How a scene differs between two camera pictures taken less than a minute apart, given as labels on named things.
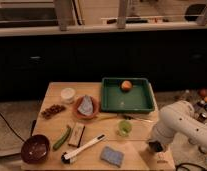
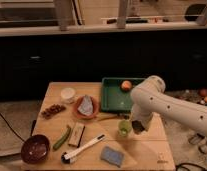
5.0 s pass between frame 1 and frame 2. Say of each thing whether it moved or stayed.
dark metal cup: moved
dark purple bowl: stayed
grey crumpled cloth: stayed
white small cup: stayed
